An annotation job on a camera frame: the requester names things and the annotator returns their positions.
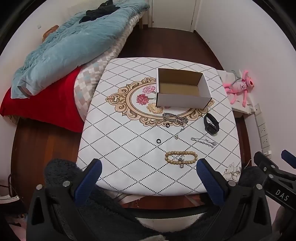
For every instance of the wooden bed leg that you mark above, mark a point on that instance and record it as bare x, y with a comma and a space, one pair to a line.
140, 23

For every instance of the white wall power strip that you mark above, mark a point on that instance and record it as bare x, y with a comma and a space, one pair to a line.
263, 132

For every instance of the white cardboard box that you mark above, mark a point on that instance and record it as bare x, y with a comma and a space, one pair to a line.
182, 100

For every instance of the brown object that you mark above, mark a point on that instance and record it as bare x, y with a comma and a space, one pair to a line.
49, 32

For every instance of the black clothes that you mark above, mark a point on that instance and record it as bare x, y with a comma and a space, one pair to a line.
97, 12

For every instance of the white door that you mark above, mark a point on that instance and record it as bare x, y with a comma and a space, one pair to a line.
171, 14

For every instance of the white extension socket block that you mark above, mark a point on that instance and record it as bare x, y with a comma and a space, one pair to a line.
10, 198

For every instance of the checkered bed quilt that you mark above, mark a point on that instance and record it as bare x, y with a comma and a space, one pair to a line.
92, 76

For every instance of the light blue blanket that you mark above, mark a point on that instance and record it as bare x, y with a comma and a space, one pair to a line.
69, 46

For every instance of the black smart band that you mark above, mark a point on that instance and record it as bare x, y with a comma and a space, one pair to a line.
211, 130

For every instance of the pink plush toy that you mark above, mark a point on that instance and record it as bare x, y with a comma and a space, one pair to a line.
239, 87

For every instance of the red blanket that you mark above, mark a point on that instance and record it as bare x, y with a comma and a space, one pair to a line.
46, 106

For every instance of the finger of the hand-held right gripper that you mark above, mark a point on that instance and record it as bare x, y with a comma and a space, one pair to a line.
263, 161
289, 157

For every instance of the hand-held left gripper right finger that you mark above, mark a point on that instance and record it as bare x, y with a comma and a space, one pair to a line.
208, 178

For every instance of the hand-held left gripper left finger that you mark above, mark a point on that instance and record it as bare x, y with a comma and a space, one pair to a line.
89, 176

